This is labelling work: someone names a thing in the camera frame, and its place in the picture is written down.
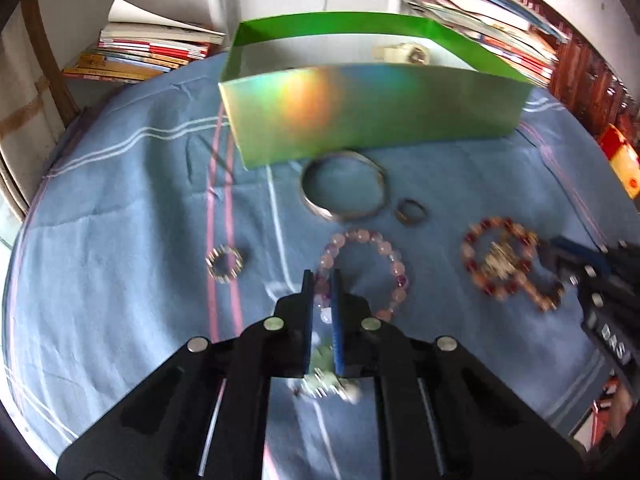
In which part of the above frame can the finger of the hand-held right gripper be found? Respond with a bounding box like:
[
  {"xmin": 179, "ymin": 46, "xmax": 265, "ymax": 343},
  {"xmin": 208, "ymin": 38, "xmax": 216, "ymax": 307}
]
[
  {"xmin": 556, "ymin": 259, "xmax": 640, "ymax": 321},
  {"xmin": 547, "ymin": 237, "xmax": 640, "ymax": 286}
]

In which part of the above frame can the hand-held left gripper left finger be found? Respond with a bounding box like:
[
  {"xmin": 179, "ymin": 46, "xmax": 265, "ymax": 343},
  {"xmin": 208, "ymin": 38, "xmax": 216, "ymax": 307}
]
[{"xmin": 56, "ymin": 270, "xmax": 316, "ymax": 480}]

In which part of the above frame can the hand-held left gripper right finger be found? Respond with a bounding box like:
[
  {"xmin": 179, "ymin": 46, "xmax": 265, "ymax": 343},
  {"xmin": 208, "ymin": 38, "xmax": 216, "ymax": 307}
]
[{"xmin": 330, "ymin": 268, "xmax": 583, "ymax": 480}]

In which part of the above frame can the pale green pendant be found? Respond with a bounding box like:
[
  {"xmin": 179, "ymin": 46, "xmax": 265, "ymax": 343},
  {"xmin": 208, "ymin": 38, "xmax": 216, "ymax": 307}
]
[{"xmin": 295, "ymin": 310, "xmax": 361, "ymax": 403}]

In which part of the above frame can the red bead bracelet gold charm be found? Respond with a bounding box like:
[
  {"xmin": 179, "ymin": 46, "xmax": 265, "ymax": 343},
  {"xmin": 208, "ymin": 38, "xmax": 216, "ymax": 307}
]
[{"xmin": 461, "ymin": 216, "xmax": 566, "ymax": 313}]

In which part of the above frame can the pink bead bracelet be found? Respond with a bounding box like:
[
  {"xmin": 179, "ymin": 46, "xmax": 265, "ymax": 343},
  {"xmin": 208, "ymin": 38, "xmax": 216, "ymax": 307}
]
[{"xmin": 314, "ymin": 229, "xmax": 413, "ymax": 323}]

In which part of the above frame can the gold crystal ring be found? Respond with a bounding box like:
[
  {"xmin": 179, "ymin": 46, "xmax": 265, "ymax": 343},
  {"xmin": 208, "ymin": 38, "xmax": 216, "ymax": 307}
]
[{"xmin": 206, "ymin": 245, "xmax": 247, "ymax": 281}]

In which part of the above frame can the silver bangle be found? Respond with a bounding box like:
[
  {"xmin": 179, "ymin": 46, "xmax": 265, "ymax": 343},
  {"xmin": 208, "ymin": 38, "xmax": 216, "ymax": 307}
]
[{"xmin": 300, "ymin": 151, "xmax": 388, "ymax": 223}]

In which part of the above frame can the small dark ring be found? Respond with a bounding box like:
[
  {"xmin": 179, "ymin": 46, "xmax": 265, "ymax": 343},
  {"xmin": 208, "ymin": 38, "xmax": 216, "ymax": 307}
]
[{"xmin": 395, "ymin": 198, "xmax": 427, "ymax": 227}]

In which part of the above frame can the green cardboard box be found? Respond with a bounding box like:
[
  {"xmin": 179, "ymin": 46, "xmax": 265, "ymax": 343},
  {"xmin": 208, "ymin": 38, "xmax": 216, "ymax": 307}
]
[{"xmin": 218, "ymin": 11, "xmax": 535, "ymax": 170}]

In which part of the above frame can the red and yellow bag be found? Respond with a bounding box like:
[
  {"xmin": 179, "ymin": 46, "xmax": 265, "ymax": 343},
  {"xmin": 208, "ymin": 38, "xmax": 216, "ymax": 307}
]
[{"xmin": 597, "ymin": 124, "xmax": 640, "ymax": 206}]

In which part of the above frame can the red-brown wooden chair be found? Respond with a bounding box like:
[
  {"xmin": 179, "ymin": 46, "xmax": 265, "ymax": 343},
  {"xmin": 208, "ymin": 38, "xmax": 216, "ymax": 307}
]
[{"xmin": 490, "ymin": 0, "xmax": 640, "ymax": 136}]

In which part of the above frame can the blue striped cloth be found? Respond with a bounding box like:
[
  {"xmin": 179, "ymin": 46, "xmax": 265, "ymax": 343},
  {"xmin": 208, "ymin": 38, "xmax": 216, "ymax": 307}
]
[{"xmin": 10, "ymin": 52, "xmax": 621, "ymax": 480}]

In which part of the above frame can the large pile of magazines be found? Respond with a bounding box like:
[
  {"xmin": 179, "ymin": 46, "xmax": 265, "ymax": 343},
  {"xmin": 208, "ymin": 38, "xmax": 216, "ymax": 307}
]
[{"xmin": 400, "ymin": 0, "xmax": 571, "ymax": 88}]

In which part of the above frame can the cream wrist watch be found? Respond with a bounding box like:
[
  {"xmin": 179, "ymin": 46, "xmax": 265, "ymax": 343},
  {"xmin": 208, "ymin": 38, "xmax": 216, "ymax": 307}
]
[{"xmin": 374, "ymin": 42, "xmax": 431, "ymax": 66}]

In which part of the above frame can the small stack of books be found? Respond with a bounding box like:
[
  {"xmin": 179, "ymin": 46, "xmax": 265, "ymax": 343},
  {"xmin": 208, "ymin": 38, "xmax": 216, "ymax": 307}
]
[{"xmin": 62, "ymin": 0, "xmax": 227, "ymax": 84}]

